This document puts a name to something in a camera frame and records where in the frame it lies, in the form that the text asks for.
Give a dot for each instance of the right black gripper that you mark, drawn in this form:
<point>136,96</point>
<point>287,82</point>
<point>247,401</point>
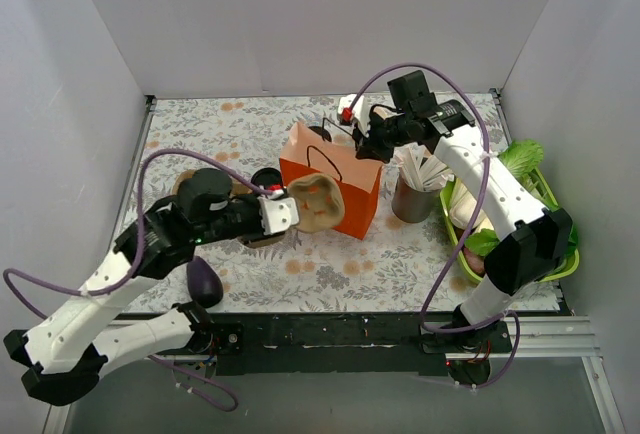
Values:
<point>373,133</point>

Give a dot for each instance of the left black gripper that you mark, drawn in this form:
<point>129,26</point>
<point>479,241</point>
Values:
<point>251,219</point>

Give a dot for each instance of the orange paper bag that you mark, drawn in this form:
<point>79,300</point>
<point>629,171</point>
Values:
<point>305,152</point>

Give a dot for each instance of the brown cardboard cup carrier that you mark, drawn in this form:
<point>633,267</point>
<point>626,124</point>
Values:
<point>320,205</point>

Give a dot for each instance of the black plastic cup lid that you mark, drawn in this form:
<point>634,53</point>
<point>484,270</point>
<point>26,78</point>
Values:
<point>320,131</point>

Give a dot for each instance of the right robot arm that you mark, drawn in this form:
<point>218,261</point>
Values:
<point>532,238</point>

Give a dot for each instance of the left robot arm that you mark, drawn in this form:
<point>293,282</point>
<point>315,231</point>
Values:
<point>71,350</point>

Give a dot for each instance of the stack of paper cups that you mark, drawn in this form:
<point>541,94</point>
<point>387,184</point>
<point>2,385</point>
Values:
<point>383,112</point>

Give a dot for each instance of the white wrapped straws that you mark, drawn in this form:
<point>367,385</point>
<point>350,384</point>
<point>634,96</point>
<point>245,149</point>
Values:
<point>420,170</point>

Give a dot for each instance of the grey straw holder cup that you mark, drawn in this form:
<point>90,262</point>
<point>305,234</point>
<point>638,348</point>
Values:
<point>410,205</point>

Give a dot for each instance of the purple eggplant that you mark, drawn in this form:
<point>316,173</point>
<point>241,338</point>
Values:
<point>203,284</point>

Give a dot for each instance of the white radish toy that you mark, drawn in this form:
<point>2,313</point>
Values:
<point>461,207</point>

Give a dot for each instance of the napa cabbage toy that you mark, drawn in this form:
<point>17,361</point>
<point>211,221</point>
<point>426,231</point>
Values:
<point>522,157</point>

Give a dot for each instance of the pink sweet potato toy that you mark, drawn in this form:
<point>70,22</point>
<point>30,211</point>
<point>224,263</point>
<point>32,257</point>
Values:
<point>474,261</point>

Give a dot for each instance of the green plastic basket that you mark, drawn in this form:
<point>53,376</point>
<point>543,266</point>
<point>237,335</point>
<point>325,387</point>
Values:
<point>566,268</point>

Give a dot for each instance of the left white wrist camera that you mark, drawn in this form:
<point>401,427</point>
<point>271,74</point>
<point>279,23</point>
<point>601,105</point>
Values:
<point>279,212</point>

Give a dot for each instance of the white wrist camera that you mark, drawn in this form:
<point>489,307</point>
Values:
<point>279,212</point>
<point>355,112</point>

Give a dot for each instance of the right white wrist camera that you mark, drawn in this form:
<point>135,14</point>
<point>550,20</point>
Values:
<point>355,112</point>

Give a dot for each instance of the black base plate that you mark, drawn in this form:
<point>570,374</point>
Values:
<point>318,343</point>

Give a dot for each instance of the aluminium frame rail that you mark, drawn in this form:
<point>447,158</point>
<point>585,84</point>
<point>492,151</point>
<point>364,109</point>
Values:
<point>556,383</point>

